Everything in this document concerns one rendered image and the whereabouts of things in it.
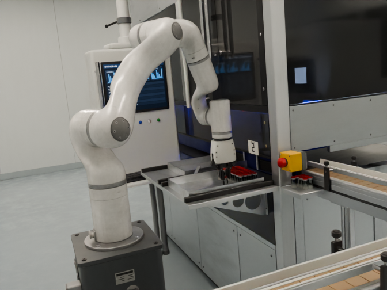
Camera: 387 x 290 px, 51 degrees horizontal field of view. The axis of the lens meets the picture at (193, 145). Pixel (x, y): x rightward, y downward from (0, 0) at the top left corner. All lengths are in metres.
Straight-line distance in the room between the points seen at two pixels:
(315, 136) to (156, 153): 1.11
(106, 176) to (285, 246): 0.88
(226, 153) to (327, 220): 0.55
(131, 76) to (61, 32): 5.73
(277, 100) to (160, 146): 1.08
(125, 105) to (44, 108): 5.72
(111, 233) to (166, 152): 1.32
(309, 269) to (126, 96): 0.73
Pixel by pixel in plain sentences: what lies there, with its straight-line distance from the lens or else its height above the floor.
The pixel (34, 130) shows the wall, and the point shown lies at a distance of 6.96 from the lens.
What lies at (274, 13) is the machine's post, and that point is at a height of 1.57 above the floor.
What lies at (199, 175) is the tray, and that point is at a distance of 1.87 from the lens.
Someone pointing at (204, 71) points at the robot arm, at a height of 1.37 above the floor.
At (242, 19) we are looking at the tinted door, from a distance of 1.85.
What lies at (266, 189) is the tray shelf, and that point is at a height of 0.88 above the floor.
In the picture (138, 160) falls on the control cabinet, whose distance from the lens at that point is 2.49.
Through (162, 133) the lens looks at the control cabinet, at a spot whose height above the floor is 1.02.
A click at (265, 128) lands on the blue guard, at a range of 1.72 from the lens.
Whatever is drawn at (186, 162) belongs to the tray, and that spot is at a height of 0.90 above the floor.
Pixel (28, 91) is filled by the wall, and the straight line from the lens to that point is 6.93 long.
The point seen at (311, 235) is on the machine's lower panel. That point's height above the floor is 0.63.
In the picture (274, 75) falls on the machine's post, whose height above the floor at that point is 1.33.
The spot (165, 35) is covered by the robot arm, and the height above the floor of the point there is 1.49.
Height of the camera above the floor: 1.36
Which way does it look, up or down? 10 degrees down
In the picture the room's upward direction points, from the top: 5 degrees counter-clockwise
